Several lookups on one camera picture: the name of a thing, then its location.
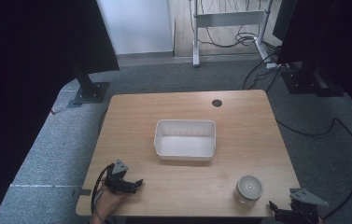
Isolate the white metal desk frame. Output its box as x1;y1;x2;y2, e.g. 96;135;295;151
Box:
190;0;275;68

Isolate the long black floor cable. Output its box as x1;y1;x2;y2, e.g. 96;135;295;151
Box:
275;117;352;220

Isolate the black stand with base plate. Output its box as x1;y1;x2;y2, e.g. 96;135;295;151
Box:
69;60;111;105

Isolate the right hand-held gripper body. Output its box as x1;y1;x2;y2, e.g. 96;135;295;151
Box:
289;188;331;224

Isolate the black stand base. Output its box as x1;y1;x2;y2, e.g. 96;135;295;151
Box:
280;68;345;98

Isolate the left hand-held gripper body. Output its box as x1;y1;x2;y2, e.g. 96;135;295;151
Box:
103;159;137;196

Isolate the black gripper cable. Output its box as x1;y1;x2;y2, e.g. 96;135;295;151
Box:
91;163;116;214

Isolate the person's left hand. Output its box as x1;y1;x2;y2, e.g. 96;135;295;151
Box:
93;185;127;218

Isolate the white power strip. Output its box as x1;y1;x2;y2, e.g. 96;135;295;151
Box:
265;63;290;70

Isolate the tangle of black cables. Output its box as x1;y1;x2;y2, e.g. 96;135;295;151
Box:
199;0;282;50

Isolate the black curtain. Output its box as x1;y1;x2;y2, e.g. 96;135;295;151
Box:
0;0;120;224

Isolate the white plastic bin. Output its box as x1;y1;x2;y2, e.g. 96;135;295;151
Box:
153;119;218;162

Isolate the dark monitor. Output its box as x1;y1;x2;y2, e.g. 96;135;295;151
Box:
272;0;300;43

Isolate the grey table edge bracket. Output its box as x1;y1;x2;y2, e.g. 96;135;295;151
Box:
71;188;92;197

